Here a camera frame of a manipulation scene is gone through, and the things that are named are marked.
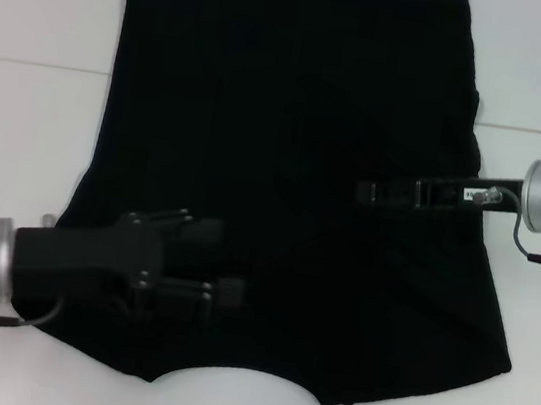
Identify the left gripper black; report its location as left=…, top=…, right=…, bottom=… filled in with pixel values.
left=6, top=185, right=256, bottom=333

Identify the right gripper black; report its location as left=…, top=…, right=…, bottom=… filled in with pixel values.
left=354, top=157, right=527, bottom=227

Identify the black shirt with white print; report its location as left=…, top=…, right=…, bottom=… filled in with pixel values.
left=33, top=0, right=541, bottom=405

